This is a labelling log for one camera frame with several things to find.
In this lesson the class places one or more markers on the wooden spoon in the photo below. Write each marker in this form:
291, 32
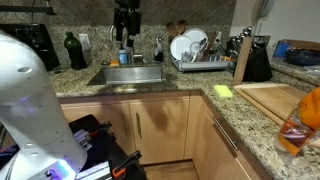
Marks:
181, 26
172, 29

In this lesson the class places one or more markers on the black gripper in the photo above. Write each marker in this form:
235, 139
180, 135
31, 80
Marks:
127, 18

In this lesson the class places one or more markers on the orange snack packet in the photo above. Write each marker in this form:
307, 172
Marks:
301, 123

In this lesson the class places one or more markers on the dark blue bowl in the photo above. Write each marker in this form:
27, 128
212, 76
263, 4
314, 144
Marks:
303, 56

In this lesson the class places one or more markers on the small white plate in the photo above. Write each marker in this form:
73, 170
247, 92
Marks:
196, 35

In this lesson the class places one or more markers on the chrome faucet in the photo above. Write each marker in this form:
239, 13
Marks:
130, 55

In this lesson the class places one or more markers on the wooden knife block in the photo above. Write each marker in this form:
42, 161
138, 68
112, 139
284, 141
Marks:
242, 61

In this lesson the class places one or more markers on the blue soap bottle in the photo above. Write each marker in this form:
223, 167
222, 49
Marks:
123, 57

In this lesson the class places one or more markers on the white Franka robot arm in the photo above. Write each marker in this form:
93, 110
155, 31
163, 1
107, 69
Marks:
30, 110

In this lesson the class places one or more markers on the large white plate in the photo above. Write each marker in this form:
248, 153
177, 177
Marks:
180, 46

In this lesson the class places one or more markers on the grey dish rack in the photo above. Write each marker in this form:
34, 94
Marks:
203, 65

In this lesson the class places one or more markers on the black knife block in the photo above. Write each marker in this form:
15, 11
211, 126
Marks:
258, 65

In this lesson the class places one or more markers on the blue cardboard box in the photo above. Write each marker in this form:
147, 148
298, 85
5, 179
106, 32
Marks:
281, 49

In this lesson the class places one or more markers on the clear drinking glass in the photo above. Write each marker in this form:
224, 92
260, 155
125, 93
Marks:
194, 51

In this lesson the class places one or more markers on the dark wall shelf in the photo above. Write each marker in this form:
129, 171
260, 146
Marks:
26, 10

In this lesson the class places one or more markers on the small bamboo cutting board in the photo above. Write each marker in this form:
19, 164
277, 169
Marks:
276, 100

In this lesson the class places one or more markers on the black toaster oven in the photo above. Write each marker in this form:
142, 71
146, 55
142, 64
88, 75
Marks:
33, 43

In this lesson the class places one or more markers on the stainless steel sink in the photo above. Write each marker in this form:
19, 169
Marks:
131, 75

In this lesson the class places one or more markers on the small orange sponge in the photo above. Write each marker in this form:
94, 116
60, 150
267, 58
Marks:
114, 63

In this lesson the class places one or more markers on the yellow sponge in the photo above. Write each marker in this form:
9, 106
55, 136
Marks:
223, 91

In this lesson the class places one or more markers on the white wall outlet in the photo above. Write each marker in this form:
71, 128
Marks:
84, 41

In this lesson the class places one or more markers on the dark soap dispenser bottle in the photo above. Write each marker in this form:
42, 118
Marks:
159, 50

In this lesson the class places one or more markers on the large bamboo cutting board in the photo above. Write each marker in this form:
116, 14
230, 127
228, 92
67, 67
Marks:
253, 100

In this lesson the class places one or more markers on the wooden kitchen cabinets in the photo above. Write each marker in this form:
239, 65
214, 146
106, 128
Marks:
166, 130

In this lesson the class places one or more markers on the dark green glass bottle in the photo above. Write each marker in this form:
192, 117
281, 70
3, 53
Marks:
75, 51

